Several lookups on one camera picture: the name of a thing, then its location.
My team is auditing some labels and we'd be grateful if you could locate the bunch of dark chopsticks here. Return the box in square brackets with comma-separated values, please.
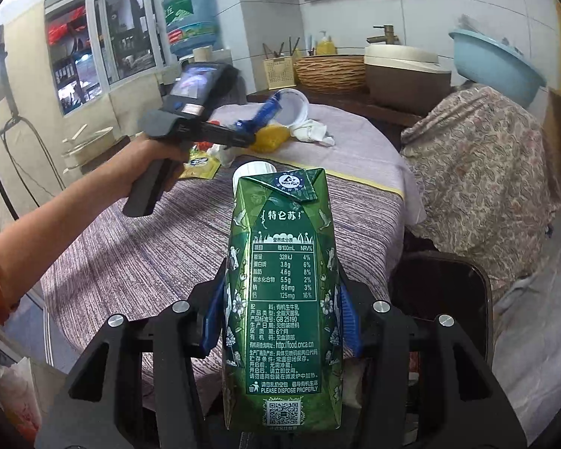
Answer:
[262, 37, 302, 59]

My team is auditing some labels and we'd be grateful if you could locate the person's left hand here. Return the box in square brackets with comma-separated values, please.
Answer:
[100, 133, 192, 197]

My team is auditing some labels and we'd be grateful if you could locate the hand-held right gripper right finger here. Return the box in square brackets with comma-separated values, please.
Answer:
[337, 264, 529, 449]

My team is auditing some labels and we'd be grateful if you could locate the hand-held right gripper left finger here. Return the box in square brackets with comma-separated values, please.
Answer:
[34, 258, 230, 449]

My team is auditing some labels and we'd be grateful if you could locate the sliding window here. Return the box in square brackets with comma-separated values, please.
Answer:
[44, 0, 174, 117]

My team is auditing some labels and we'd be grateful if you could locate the person's left forearm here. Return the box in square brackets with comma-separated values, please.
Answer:
[0, 164, 132, 333]

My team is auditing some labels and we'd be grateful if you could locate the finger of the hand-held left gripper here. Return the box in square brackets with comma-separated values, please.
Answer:
[205, 119, 263, 149]
[252, 92, 285, 127]

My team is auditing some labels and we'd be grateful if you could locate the brown white rice cooker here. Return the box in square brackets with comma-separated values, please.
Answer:
[364, 43, 452, 106]

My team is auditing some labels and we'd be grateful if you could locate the woven brown basin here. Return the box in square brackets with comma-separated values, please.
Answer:
[294, 55, 368, 94]

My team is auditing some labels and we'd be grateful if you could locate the black phone stand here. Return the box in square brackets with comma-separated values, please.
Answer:
[0, 72, 73, 188]

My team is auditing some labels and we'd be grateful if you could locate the red paper decoration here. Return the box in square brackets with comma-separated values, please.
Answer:
[47, 7, 87, 45]

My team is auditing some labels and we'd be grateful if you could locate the light blue plastic basin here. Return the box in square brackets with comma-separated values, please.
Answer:
[449, 28, 548, 108]

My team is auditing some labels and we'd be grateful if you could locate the light wooden cabinet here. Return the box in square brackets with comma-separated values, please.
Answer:
[542, 89, 561, 160]

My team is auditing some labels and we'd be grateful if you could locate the beige chopstick holder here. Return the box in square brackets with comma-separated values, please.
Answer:
[263, 54, 296, 91]

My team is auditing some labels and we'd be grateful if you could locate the white plastic bag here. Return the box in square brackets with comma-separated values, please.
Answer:
[0, 355, 43, 440]

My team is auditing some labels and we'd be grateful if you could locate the blue water jug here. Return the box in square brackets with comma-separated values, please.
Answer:
[162, 0, 218, 57]

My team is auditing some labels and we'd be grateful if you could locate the white tissue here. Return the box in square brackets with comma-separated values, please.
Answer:
[208, 143, 237, 168]
[290, 118, 336, 147]

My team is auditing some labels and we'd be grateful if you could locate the floral cloth cover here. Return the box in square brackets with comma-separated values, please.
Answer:
[399, 83, 561, 307]

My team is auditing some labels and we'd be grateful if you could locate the white cloth cover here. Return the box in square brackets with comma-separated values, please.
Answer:
[491, 224, 561, 431]

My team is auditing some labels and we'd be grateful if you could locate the yellow green snack packet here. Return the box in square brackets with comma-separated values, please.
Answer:
[178, 147, 221, 181]

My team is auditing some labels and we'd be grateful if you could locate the green milk carton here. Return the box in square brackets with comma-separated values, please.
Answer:
[221, 161, 346, 432]

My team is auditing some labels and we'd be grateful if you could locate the yellow soap bottle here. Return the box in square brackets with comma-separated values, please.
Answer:
[315, 30, 337, 56]

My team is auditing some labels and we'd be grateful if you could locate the white small cup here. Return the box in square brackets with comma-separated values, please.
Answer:
[275, 88, 310, 127]

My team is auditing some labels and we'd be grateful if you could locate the dark wooden counter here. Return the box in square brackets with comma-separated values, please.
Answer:
[246, 88, 431, 127]

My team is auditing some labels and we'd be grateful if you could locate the bronze faucet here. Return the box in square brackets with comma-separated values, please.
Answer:
[366, 24, 398, 46]

